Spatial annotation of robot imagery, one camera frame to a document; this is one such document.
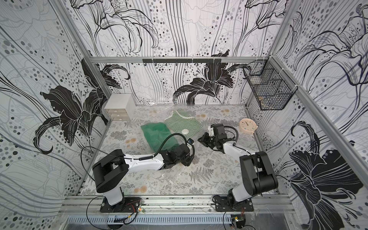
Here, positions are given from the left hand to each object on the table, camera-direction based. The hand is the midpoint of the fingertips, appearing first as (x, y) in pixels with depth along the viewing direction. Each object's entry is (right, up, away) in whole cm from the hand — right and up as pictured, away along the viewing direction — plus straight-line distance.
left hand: (188, 155), depth 89 cm
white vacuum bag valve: (-3, +14, +13) cm, 19 cm away
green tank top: (-23, +13, +10) cm, 28 cm away
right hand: (+7, +11, +2) cm, 13 cm away
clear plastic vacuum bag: (-4, -9, -6) cm, 12 cm away
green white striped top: (-7, +21, +19) cm, 29 cm away
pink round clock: (+43, +18, +13) cm, 48 cm away
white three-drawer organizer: (-51, +32, +17) cm, 63 cm away
